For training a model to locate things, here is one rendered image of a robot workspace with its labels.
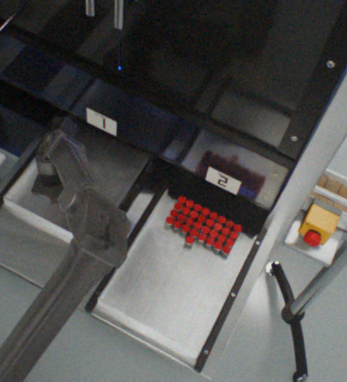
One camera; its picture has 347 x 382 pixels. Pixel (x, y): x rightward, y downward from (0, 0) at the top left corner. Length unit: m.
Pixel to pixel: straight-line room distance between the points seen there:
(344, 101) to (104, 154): 0.74
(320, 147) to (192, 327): 0.52
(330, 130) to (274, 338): 1.37
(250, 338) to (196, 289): 0.95
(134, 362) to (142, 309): 0.89
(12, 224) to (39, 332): 0.66
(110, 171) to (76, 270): 0.75
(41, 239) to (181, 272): 0.36
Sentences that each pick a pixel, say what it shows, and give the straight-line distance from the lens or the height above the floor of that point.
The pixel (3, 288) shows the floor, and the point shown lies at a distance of 2.40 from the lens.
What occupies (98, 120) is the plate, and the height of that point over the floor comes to 1.02.
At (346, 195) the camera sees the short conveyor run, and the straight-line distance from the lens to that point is 1.60.
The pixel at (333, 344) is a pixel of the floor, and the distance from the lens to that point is 2.46.
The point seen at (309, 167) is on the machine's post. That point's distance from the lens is 1.26.
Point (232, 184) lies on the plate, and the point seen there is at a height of 1.03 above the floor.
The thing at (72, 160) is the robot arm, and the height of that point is 1.29.
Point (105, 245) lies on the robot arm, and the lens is 0.85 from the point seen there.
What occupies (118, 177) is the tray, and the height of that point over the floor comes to 0.88.
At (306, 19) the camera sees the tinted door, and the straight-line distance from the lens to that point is 1.01.
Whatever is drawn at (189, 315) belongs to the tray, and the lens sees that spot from 1.42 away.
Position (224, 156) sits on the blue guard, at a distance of 1.34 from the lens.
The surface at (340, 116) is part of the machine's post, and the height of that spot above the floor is 1.40.
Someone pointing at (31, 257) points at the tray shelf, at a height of 0.88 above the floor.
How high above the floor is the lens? 2.22
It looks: 59 degrees down
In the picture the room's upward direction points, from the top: 10 degrees clockwise
